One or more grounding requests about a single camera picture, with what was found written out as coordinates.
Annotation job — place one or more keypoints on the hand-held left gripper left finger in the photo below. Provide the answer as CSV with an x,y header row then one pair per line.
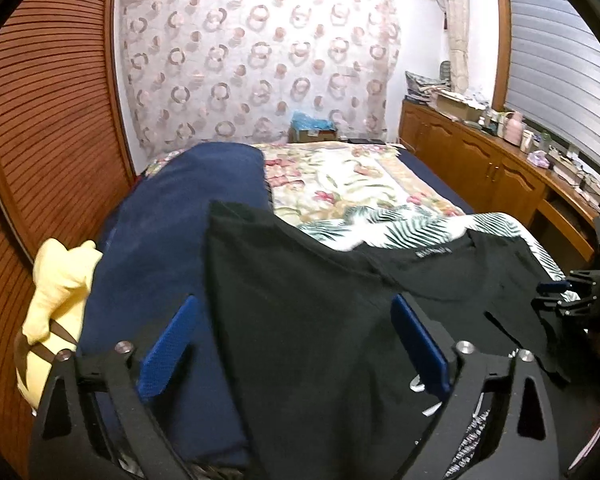
x,y
170,345

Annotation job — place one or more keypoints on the purple tissue pack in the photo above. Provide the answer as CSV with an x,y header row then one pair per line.
x,y
538,159

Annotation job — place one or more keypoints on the red and white cloth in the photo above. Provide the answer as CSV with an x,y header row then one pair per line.
x,y
597,435

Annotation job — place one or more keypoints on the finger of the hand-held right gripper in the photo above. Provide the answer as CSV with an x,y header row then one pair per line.
x,y
570,307
555,286

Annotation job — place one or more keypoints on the folded navy blue blanket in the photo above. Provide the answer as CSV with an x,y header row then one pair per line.
x,y
180,220

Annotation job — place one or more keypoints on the pale yellow cloth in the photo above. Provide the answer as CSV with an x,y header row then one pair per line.
x,y
60,285

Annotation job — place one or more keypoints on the blue plastic bag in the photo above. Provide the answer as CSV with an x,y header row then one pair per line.
x,y
310,121

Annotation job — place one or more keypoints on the striped cushion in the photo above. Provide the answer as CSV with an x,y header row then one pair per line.
x,y
425,84

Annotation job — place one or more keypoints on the circle print sheer curtain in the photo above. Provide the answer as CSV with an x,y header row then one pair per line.
x,y
260,60

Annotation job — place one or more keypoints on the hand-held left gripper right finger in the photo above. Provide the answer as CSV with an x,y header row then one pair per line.
x,y
420,345

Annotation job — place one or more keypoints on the wooden sideboard cabinet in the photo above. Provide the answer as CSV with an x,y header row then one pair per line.
x,y
480,160

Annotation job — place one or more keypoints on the black flat case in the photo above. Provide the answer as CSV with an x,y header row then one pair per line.
x,y
365,140

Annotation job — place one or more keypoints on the open cardboard box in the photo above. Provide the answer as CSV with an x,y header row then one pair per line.
x,y
457,105

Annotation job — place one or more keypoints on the brown cardboard box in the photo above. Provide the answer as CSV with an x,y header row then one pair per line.
x,y
312,136

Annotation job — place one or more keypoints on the black t-shirt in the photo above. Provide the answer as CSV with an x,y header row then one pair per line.
x,y
305,335

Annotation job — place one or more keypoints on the green leaf print blanket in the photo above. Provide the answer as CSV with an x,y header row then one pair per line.
x,y
380,220

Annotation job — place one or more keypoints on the floral bed sheet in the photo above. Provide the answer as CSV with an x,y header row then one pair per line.
x,y
340,175

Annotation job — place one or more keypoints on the pink kettle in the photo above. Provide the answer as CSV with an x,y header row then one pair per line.
x,y
512,127

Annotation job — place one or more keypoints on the navy bed sheet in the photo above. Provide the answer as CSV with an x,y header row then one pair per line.
x,y
440,180

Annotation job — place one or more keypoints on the louvered wooden door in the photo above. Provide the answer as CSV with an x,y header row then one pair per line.
x,y
45,135

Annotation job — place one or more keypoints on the beige lace curtain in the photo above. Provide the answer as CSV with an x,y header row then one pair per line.
x,y
457,25

